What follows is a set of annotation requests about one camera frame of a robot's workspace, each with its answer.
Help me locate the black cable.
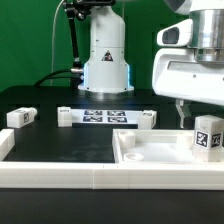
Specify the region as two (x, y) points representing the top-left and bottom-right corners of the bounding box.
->
(33, 68), (82, 88)

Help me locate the white cable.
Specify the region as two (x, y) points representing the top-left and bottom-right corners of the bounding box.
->
(49, 0), (66, 87)

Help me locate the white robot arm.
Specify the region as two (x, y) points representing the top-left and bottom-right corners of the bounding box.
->
(79, 0), (224, 116)

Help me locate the AprilTag sheet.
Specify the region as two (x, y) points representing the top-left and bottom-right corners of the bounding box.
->
(71, 109), (141, 124)

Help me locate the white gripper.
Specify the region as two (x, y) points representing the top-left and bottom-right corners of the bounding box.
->
(152, 19), (224, 129)

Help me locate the white U-shaped fence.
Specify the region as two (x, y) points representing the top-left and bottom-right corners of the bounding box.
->
(0, 129), (224, 190)

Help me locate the white square tabletop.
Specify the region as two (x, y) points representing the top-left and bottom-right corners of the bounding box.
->
(111, 128), (224, 165)

